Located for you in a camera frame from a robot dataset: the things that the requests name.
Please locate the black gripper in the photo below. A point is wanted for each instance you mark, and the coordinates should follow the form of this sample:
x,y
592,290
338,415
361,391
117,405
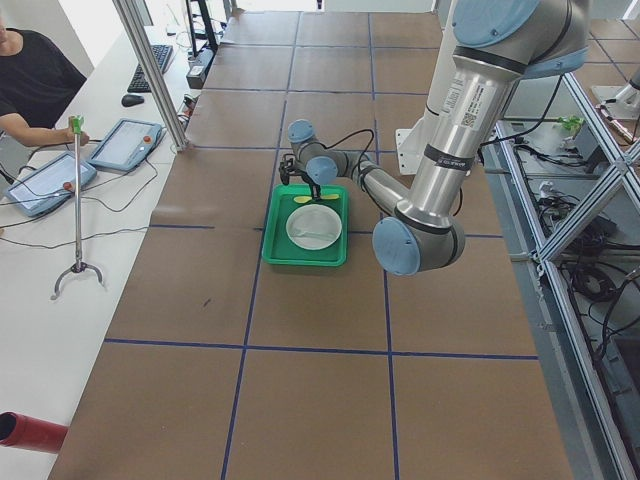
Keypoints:
x,y
315,189

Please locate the yellow plastic spoon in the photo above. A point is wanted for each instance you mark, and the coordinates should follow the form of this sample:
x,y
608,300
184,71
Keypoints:
x,y
306,199

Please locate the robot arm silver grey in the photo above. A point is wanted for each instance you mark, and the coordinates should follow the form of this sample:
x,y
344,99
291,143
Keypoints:
x,y
495,45

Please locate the person hand holding grabber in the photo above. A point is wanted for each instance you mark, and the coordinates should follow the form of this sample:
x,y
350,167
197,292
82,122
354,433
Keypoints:
x,y
75,135

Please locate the white round plate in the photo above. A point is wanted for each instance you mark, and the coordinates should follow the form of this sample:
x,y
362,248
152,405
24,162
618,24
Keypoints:
x,y
316,218

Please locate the pale translucent plastic fork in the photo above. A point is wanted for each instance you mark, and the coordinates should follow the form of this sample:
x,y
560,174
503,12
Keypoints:
x,y
297,233

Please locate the green plastic tray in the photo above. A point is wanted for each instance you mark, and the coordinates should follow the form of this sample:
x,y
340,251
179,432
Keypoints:
x,y
279,249

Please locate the far teach pendant tablet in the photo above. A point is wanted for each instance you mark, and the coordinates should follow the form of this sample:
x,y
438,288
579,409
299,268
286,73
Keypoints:
x,y
126,145

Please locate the teach pendant tablet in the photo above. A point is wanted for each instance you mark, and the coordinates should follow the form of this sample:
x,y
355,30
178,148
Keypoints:
x,y
46,188
126,145

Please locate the black computer mouse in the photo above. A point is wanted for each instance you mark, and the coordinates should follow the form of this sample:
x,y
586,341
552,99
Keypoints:
x,y
132,99

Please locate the near teach pendant tablet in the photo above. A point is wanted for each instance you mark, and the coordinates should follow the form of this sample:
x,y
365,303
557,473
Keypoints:
x,y
46,188

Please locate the seated person black shirt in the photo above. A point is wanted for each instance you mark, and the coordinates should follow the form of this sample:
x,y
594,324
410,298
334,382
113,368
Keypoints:
x,y
38,82

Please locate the red cylinder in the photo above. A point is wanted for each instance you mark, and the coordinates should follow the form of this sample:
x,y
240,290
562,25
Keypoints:
x,y
29,433

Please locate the aluminium side frame rail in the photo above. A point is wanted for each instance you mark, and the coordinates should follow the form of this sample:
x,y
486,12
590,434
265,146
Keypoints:
x,y
567,188

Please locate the green handled reacher grabber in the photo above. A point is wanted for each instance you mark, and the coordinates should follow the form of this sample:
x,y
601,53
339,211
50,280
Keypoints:
x,y
79,265

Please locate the aluminium frame post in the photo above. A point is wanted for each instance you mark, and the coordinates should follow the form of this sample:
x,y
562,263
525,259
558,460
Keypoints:
x,y
134,28

